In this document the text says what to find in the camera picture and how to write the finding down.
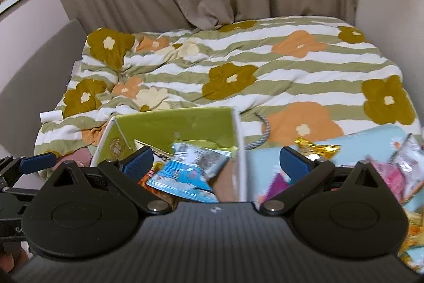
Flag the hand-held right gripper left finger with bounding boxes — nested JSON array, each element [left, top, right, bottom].
[[41, 145, 173, 215]]

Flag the white paper roll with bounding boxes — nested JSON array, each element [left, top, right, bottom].
[[40, 110, 63, 123]]

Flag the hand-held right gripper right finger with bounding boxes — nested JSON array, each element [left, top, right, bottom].
[[258, 146, 388, 216]]

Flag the person's left hand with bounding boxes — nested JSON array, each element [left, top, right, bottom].
[[0, 248, 31, 275]]

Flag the green box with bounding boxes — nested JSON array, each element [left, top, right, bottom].
[[91, 107, 270, 204]]

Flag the blue snack packet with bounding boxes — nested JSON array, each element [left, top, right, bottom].
[[146, 142, 232, 204]]

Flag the striped floral blanket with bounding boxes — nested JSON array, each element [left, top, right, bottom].
[[35, 16, 423, 177]]

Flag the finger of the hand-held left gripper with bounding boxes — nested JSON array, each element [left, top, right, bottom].
[[0, 152, 58, 178]]

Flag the pink snack packet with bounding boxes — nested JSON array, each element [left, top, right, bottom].
[[369, 159, 408, 201]]

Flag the purple snack packet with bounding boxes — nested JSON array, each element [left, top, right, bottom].
[[265, 170, 292, 201]]

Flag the grey bed headboard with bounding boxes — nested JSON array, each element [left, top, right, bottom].
[[0, 19, 88, 171]]

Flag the orange snack packet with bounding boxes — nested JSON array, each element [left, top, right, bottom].
[[138, 167, 160, 191]]

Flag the yellow snack packet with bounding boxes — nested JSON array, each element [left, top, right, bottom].
[[397, 197, 424, 267]]

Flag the pink cloth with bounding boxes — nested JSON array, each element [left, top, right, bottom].
[[63, 149, 95, 167]]

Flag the silver clear snack packet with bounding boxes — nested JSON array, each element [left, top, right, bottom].
[[392, 134, 424, 201]]

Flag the gold snack packet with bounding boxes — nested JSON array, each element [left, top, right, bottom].
[[295, 136, 342, 162]]

